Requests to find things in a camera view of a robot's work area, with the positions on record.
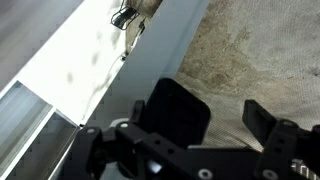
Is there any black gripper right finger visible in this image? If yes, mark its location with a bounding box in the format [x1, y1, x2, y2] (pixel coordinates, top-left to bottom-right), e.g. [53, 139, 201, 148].
[242, 99, 320, 180]

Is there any white door frame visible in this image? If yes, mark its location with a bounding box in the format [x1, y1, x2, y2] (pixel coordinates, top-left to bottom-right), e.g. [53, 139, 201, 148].
[0, 79, 81, 180]

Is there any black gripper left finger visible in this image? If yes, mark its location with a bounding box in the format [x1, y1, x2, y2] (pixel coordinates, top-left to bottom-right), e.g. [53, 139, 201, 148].
[58, 99, 214, 180]

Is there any white framed sliding screen door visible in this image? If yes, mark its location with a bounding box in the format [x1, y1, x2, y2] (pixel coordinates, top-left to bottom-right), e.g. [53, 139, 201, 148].
[49, 0, 212, 180]

